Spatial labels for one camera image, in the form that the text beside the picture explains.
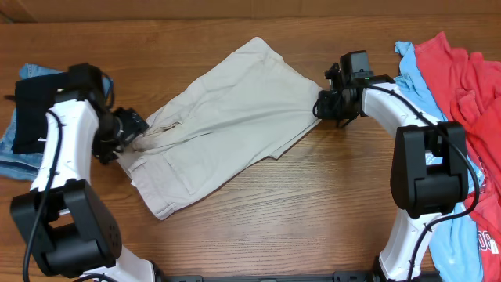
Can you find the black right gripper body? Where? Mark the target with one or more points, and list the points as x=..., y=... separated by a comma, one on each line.
x=334, y=108

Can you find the red shirt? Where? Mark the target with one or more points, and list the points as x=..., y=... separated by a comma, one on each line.
x=466, y=88

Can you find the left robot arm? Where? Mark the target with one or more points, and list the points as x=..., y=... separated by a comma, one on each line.
x=71, y=119

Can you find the folded blue denim jeans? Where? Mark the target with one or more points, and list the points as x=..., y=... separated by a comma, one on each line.
x=21, y=166

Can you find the folded black garment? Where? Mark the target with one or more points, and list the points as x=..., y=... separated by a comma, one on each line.
x=33, y=97

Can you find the beige khaki shorts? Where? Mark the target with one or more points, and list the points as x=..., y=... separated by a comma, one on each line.
x=251, y=106

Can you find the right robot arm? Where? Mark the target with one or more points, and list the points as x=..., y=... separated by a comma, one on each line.
x=429, y=171

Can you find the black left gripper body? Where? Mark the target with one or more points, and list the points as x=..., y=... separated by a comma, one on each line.
x=127, y=126

